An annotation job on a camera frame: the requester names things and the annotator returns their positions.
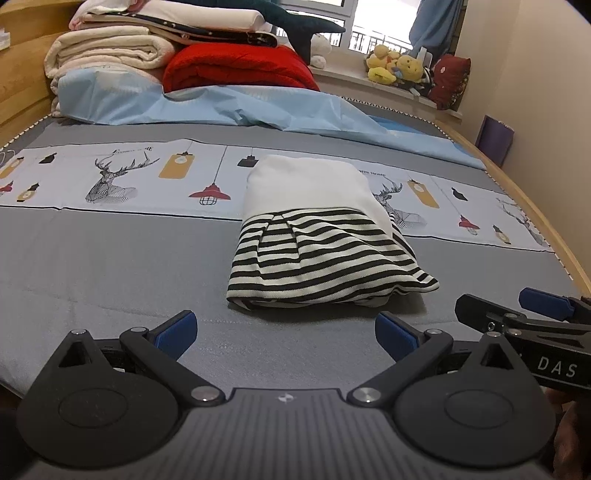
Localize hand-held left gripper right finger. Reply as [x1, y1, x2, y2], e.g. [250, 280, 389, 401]
[346, 311, 533, 409]

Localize person's right hand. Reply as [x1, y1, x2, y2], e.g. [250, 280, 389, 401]
[547, 390, 591, 463]

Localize purple board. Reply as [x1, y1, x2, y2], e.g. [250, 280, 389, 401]
[475, 115, 516, 167]

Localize light blue duvet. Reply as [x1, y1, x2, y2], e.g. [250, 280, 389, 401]
[58, 69, 488, 171]

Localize cream folded blanket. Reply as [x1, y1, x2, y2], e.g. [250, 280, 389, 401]
[45, 25, 179, 116]

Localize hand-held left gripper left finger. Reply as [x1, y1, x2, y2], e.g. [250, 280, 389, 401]
[45, 310, 227, 409]

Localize white plush toy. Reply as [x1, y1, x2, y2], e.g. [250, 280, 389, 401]
[309, 34, 334, 70]

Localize grey printed bed sheet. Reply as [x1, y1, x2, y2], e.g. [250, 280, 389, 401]
[0, 99, 588, 398]

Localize red blanket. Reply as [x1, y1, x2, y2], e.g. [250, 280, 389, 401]
[163, 45, 321, 93]

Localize white folded cloth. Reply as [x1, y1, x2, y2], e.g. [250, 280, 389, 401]
[69, 0, 267, 33]

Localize blue curtain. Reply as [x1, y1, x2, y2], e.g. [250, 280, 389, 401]
[409, 0, 463, 52]

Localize dark blue shark plush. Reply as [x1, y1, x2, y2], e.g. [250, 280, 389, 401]
[252, 0, 347, 66]

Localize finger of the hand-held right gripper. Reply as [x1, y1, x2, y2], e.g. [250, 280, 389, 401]
[454, 294, 533, 334]
[517, 287, 591, 323]

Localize window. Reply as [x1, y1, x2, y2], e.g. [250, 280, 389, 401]
[277, 0, 422, 57]

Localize dark patterned folded blanket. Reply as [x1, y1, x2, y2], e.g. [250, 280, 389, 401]
[83, 14, 280, 49]

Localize yellow plush toy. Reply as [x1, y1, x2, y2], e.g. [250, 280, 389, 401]
[366, 45, 402, 84]
[397, 54, 426, 85]

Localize white window sill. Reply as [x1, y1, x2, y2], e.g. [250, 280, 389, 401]
[314, 65, 463, 123]

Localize dark red cushion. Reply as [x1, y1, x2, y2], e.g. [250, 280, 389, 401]
[427, 53, 472, 110]

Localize black white striped hooded sweater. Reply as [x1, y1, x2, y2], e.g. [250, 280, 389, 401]
[226, 154, 440, 309]

